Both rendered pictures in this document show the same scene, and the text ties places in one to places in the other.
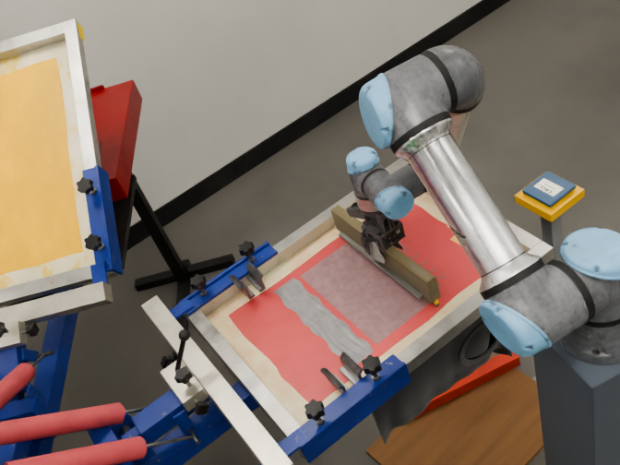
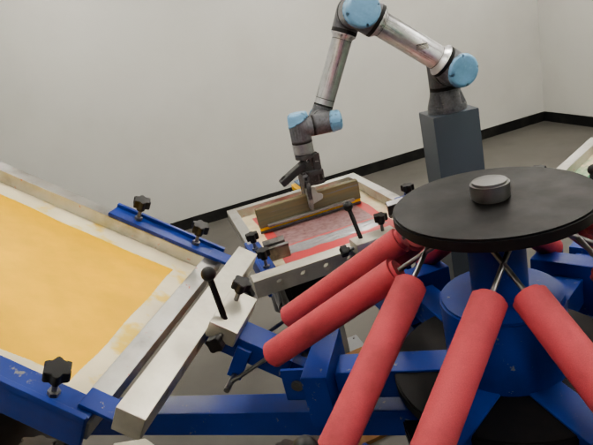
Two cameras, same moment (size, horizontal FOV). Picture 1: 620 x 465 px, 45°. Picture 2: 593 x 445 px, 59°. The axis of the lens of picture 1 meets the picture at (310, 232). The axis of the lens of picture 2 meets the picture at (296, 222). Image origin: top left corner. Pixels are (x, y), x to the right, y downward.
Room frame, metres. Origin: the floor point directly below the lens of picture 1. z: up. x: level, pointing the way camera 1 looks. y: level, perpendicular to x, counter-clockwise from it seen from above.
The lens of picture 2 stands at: (1.14, 1.72, 1.63)
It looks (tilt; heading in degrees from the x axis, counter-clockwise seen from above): 20 degrees down; 279
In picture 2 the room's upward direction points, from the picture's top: 13 degrees counter-clockwise
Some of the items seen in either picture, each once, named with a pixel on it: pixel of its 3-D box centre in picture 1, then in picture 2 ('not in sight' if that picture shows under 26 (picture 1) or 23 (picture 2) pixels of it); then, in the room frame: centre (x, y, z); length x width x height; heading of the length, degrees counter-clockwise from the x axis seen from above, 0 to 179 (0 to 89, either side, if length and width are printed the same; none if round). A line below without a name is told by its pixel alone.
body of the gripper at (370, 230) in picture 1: (379, 221); (309, 169); (1.36, -0.17, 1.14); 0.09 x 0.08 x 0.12; 21
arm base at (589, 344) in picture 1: (599, 314); (446, 97); (0.80, -0.44, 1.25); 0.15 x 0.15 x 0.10
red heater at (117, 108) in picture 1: (70, 151); not in sight; (2.37, 0.69, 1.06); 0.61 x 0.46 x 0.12; 171
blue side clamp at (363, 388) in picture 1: (351, 406); not in sight; (1.00, 0.05, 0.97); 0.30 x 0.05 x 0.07; 111
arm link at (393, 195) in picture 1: (394, 191); (325, 122); (1.27, -0.21, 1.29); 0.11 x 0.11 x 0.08; 13
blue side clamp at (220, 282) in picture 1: (232, 283); (263, 266); (1.52, 0.25, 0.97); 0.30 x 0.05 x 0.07; 111
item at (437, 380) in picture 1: (435, 358); not in sight; (1.20, -0.19, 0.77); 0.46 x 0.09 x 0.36; 111
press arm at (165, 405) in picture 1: (171, 409); not in sight; (1.14, 0.45, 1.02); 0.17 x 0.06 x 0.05; 111
